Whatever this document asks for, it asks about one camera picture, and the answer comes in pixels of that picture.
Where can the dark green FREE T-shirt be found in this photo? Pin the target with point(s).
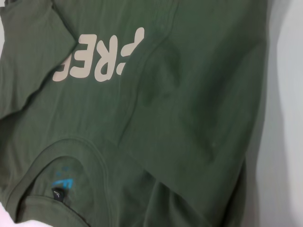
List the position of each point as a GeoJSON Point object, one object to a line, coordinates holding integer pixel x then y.
{"type": "Point", "coordinates": [165, 118]}

